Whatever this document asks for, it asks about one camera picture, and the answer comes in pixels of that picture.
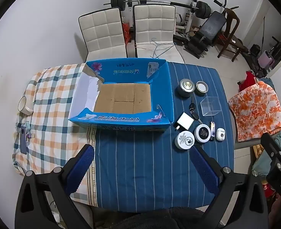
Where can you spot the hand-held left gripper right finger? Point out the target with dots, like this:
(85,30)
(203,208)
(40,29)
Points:
(202,169)

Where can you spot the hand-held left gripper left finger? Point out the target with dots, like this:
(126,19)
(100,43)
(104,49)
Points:
(81,168)

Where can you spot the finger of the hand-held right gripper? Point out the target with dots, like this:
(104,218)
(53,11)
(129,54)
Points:
(272,144)

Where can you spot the white round tin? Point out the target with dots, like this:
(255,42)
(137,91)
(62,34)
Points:
(184,140)

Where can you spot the clear plastic box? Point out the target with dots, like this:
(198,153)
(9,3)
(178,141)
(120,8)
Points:
(211,107)

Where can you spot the black car key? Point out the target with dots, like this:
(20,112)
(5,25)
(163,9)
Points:
(192,107)

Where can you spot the round metal lid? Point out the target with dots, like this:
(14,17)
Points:
(201,87)

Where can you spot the round metal tin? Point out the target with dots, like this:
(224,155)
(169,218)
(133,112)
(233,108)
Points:
(186,88)

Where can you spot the blue cardboard box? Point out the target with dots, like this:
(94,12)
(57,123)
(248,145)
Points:
(164,95)

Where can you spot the black rimmed round tin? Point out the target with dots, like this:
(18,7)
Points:
(202,133)

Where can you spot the orange floral cushion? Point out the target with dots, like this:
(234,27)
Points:
(257,109)

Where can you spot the white earbuds case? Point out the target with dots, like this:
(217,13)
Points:
(220,134)

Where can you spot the small black silver lighter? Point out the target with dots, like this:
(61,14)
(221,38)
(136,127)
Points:
(212,130)

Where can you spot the white charger plug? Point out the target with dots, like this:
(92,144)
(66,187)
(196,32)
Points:
(185,121)

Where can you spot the small clear plastic item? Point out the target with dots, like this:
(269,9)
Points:
(30,135)

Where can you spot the blue smartphone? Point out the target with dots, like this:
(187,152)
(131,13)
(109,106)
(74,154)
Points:
(24,139)

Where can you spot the red cloth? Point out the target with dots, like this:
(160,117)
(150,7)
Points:
(249,80)

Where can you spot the orange blue plaid cloth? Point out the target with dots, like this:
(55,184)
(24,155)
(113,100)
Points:
(52,100)

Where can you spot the pink suitcase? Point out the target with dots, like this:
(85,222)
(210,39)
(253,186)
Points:
(266,59)

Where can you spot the white mug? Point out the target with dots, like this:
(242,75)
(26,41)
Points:
(23,105)

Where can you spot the small black appliance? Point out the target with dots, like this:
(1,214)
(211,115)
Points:
(255,49)

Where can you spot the brown wooden chair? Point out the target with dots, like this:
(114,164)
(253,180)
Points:
(235,26)

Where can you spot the black weight bench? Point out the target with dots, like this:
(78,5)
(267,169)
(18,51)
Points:
(213,27)

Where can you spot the white padded chair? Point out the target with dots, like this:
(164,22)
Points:
(153,26)
(102,33)

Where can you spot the red plastic bag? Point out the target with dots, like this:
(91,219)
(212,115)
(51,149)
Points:
(126,33)

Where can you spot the black barbell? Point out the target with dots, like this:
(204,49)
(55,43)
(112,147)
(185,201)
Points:
(202,9)

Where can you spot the white barbell rack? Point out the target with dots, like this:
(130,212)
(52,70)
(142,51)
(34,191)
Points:
(194,2)

